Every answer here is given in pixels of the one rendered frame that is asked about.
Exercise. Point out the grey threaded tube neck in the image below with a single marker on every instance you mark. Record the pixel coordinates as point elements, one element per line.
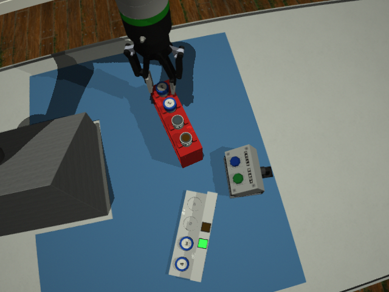
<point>177,121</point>

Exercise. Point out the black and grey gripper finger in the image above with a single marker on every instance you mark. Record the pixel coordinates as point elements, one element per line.
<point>130,53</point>
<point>169,68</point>

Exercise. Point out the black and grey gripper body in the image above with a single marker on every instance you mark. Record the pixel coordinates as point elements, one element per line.
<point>163,47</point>

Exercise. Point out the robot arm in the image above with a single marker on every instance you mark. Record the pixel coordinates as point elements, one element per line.
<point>145,21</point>

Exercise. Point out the blue flat mat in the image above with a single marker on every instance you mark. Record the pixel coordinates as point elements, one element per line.
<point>251,246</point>

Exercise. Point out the white button panel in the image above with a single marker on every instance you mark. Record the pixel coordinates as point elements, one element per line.
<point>243,172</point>

